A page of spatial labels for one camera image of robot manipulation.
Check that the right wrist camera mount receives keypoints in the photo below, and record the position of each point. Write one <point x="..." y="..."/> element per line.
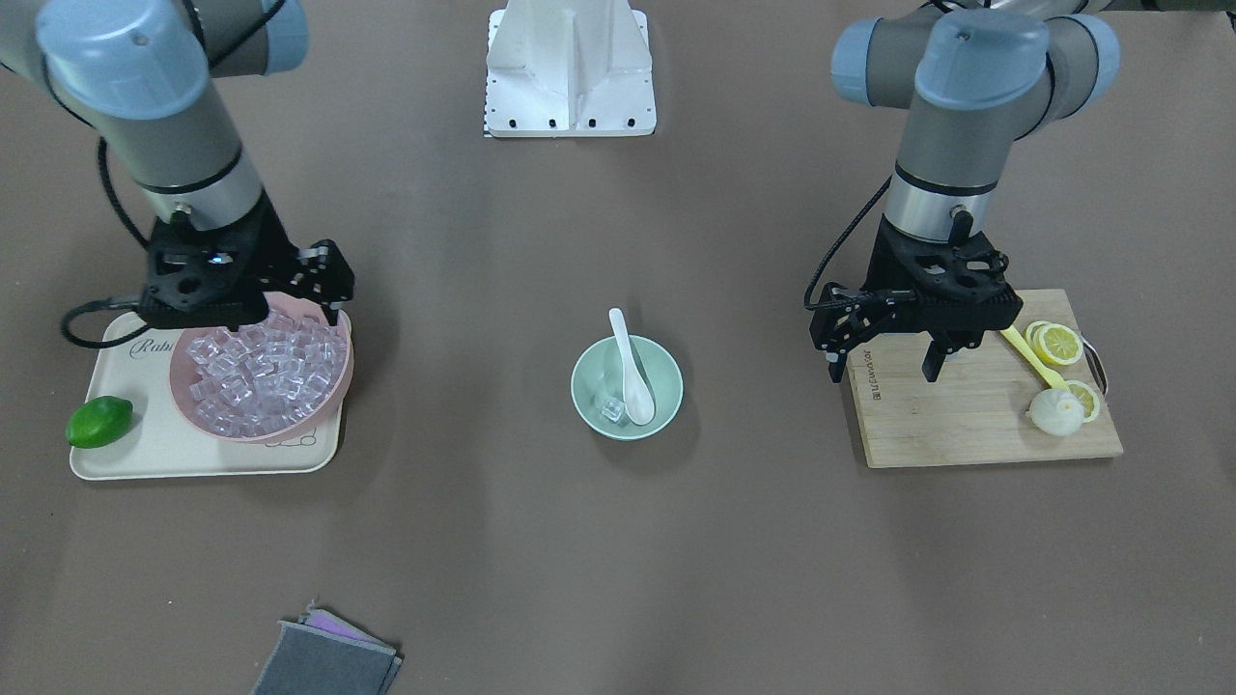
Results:
<point x="323" y="275"/>

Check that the bamboo cutting board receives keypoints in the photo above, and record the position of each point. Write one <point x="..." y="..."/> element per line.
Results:
<point x="973" y="413"/>

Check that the purple cloth underneath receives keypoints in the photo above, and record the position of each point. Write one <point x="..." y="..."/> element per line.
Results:
<point x="321" y="618"/>

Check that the lemon slice stack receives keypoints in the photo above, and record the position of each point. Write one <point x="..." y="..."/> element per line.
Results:
<point x="1055" y="343"/>

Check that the white ceramic spoon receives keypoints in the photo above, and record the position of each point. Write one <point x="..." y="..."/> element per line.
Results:
<point x="637" y="396"/>

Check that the single clear ice cube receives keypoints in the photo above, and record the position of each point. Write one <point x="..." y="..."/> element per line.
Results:
<point x="612" y="409"/>

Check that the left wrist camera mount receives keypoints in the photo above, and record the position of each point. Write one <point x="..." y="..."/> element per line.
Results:
<point x="846" y="318"/>

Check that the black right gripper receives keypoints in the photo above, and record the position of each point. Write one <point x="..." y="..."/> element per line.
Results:
<point x="272" y="243"/>

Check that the yellow plastic knife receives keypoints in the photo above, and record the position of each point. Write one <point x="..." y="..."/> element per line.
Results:
<point x="1017" y="341"/>

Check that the green lime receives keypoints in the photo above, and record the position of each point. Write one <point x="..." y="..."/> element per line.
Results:
<point x="99" y="422"/>

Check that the grey folded cloth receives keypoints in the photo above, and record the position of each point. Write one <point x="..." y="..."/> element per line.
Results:
<point x="309" y="660"/>

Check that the pink bowl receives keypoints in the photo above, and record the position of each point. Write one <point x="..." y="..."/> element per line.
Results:
<point x="180" y="373"/>

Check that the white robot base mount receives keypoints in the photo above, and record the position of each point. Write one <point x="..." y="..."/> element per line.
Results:
<point x="569" y="69"/>

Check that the mint green bowl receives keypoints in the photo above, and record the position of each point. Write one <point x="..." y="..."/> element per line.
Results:
<point x="598" y="373"/>

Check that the single lemon slice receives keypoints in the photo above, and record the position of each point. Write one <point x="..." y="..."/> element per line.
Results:
<point x="1088" y="397"/>

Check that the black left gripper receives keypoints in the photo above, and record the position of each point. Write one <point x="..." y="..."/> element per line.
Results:
<point x="885" y="259"/>

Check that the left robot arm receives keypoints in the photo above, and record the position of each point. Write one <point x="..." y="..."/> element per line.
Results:
<point x="974" y="80"/>

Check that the pile of clear ice cubes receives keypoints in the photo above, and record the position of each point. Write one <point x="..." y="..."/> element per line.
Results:
<point x="265" y="377"/>

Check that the cream serving tray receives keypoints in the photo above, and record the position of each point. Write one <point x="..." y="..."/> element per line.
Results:
<point x="154" y="373"/>

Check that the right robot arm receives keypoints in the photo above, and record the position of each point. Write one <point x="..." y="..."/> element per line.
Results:
<point x="140" y="74"/>

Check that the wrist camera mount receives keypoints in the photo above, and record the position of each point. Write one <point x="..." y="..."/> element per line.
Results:
<point x="846" y="318"/>
<point x="323" y="275"/>

